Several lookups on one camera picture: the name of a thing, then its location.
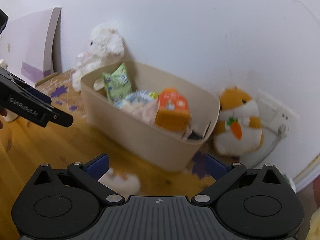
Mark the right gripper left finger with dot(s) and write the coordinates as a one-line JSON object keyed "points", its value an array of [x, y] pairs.
{"points": [[87, 177]]}

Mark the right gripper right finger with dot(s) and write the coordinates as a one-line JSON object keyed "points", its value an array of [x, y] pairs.
{"points": [[225, 175]]}

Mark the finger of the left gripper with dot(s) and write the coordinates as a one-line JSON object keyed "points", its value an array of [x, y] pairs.
{"points": [[35, 111], [11, 83]]}

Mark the white plush slipper toy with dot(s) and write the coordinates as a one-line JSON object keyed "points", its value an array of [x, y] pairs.
{"points": [[125, 184]]}

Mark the orange vitamin bottle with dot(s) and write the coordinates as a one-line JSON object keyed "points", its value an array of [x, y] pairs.
{"points": [[173, 111]]}

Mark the beige plush sock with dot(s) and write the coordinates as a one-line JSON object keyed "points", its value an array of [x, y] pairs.
{"points": [[146, 112]]}

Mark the green snack packet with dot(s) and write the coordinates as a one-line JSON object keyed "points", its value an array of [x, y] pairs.
{"points": [[117, 85]]}

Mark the blue white snack packet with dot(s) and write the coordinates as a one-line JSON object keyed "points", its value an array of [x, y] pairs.
{"points": [[139, 96]]}

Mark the orange hamster plush with carrot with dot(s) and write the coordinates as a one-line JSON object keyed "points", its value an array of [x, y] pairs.
{"points": [[239, 130]]}

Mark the beige plastic storage bin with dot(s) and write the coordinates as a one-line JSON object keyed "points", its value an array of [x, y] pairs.
{"points": [[160, 147]]}

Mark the white plush lamb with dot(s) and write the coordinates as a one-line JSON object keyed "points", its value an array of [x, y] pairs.
{"points": [[105, 46]]}

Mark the white wall socket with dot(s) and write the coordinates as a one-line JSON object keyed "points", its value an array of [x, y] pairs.
{"points": [[274, 114]]}

